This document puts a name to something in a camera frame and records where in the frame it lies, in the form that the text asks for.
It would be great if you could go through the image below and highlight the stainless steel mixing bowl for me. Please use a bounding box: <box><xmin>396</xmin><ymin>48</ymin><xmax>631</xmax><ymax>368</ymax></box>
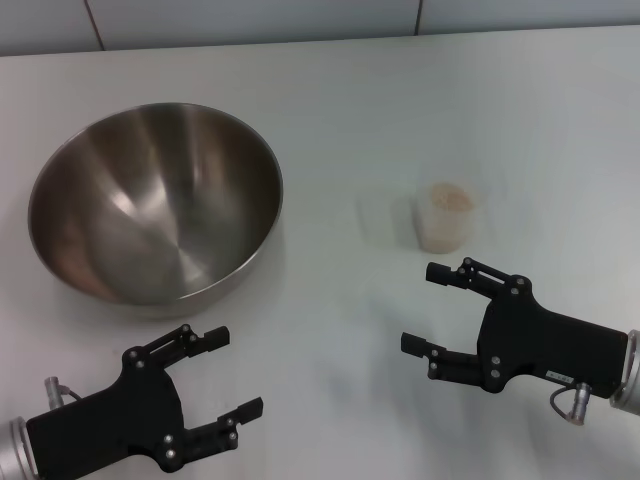
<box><xmin>27</xmin><ymin>102</ymin><xmax>285</xmax><ymax>321</ymax></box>

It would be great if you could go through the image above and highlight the left wrist cable connector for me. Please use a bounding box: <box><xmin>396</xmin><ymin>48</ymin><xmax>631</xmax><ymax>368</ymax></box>
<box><xmin>43</xmin><ymin>376</ymin><xmax>82</xmax><ymax>409</ymax></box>

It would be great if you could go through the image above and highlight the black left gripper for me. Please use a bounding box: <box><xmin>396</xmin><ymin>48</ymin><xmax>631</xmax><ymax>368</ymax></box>
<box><xmin>25</xmin><ymin>323</ymin><xmax>264</xmax><ymax>474</ymax></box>

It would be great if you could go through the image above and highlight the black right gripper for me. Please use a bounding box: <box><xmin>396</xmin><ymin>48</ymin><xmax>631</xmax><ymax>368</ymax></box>
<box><xmin>400</xmin><ymin>257</ymin><xmax>629</xmax><ymax>400</ymax></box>

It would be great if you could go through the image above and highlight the wrist cable connector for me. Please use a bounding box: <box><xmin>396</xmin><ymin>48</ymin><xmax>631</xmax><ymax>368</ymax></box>
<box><xmin>43</xmin><ymin>376</ymin><xmax>82</xmax><ymax>409</ymax></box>
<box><xmin>549</xmin><ymin>382</ymin><xmax>592</xmax><ymax>426</ymax></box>

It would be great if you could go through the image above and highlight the right wrist cable connector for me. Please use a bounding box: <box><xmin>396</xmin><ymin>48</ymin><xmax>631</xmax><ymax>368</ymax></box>
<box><xmin>549</xmin><ymin>382</ymin><xmax>592</xmax><ymax>426</ymax></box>

